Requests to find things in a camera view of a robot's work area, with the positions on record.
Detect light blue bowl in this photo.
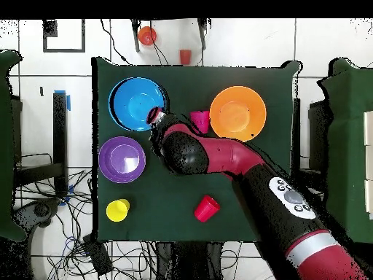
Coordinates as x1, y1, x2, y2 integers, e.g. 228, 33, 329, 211
108, 77, 169, 132

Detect purple bowl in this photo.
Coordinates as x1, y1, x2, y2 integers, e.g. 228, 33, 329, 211
98, 136, 146, 184

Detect black metal table frame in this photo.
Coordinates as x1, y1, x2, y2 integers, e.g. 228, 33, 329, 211
291, 97, 333, 195
12, 91, 69, 197

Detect yellow cup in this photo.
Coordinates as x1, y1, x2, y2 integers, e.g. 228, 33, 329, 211
106, 198, 131, 223

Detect green cloth covered table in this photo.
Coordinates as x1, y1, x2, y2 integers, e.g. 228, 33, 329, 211
0, 49, 28, 243
316, 57, 373, 244

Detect black square frame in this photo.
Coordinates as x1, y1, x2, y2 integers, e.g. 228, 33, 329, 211
42, 19, 86, 54

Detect white boxes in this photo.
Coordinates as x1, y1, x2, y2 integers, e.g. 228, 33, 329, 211
363, 110, 373, 220

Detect dark green tablecloth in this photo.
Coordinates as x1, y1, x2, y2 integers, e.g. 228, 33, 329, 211
91, 56, 301, 243

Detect orange-red cup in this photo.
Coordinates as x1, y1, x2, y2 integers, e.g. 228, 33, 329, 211
179, 49, 192, 66

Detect blue tape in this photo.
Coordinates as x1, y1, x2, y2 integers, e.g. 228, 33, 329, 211
54, 89, 71, 112

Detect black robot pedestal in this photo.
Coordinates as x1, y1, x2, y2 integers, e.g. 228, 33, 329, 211
155, 241, 225, 280

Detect black power box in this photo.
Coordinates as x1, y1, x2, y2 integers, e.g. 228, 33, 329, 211
82, 234, 114, 277

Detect tangle of cables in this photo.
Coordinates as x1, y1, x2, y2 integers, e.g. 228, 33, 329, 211
14, 152, 158, 280

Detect large orange bowl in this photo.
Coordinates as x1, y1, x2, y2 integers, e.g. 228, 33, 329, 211
208, 85, 267, 143

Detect short crimson cup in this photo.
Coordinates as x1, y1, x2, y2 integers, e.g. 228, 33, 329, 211
189, 109, 211, 134

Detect tall red cup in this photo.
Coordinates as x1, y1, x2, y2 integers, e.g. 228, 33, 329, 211
194, 195, 221, 223

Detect small orange bowl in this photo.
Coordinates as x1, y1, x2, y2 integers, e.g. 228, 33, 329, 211
137, 26, 158, 47

